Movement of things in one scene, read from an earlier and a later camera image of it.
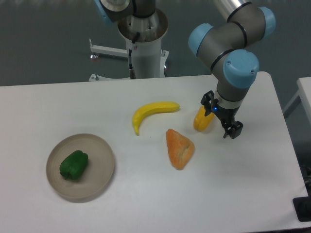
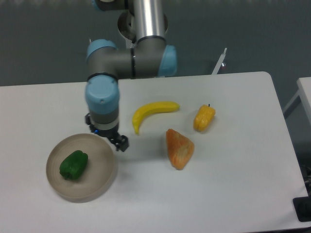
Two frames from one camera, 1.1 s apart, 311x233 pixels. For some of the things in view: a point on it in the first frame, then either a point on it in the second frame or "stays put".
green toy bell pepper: x=73 y=166 stays put
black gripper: x=234 y=128 to x=121 y=141
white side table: x=304 y=85 stays put
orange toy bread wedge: x=180 y=149 stays put
